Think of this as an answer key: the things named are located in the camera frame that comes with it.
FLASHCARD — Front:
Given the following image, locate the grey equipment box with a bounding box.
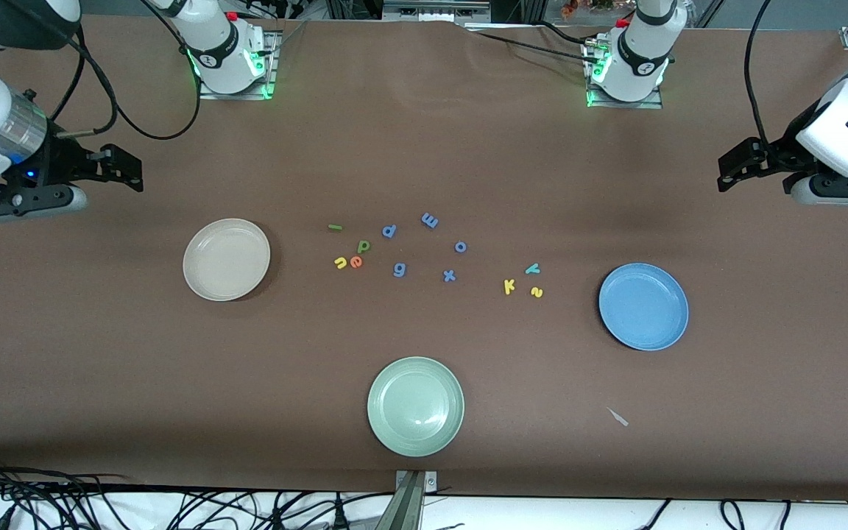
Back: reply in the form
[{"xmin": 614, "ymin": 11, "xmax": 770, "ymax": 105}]
[{"xmin": 381, "ymin": 0, "xmax": 492, "ymax": 24}]

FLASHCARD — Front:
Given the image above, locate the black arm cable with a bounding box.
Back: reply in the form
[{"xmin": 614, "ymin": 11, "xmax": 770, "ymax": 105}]
[
  {"xmin": 743, "ymin": 0, "xmax": 777, "ymax": 152},
  {"xmin": 49, "ymin": 0, "xmax": 202, "ymax": 141}
]

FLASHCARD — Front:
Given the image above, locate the thin black table cable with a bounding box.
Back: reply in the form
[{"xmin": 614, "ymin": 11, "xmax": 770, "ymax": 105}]
[
  {"xmin": 533, "ymin": 20, "xmax": 600, "ymax": 48},
  {"xmin": 467, "ymin": 28, "xmax": 596, "ymax": 66}
]

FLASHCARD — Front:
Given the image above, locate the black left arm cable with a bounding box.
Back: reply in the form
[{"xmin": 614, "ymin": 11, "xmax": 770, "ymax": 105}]
[{"xmin": 743, "ymin": 0, "xmax": 777, "ymax": 152}]

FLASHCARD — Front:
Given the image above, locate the blue plate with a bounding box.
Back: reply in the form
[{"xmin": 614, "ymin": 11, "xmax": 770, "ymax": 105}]
[{"xmin": 598, "ymin": 263, "xmax": 690, "ymax": 352}]

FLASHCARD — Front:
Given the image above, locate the beige brown plate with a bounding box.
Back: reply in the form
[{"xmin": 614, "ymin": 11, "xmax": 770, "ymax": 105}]
[{"xmin": 183, "ymin": 218, "xmax": 272, "ymax": 302}]

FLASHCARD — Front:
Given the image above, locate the black tangled cable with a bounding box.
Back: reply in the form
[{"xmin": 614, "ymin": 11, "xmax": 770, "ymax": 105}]
[
  {"xmin": 133, "ymin": 489, "xmax": 397, "ymax": 530},
  {"xmin": 718, "ymin": 498, "xmax": 748, "ymax": 530},
  {"xmin": 0, "ymin": 450, "xmax": 135, "ymax": 530},
  {"xmin": 633, "ymin": 498, "xmax": 674, "ymax": 530}
]

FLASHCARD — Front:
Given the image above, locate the brown table mat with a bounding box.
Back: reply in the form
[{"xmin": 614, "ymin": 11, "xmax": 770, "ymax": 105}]
[{"xmin": 0, "ymin": 13, "xmax": 848, "ymax": 503}]

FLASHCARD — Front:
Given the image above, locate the pale green plate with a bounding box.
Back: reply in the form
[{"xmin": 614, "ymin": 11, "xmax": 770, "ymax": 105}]
[{"xmin": 367, "ymin": 356, "xmax": 465, "ymax": 458}]

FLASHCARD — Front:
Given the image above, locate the aluminium camera mount post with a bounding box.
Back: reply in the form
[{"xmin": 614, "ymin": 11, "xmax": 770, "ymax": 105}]
[{"xmin": 392, "ymin": 470, "xmax": 439, "ymax": 530}]

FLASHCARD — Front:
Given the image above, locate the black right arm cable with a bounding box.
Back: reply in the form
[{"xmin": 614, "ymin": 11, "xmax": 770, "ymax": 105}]
[{"xmin": 49, "ymin": 0, "xmax": 202, "ymax": 141}]

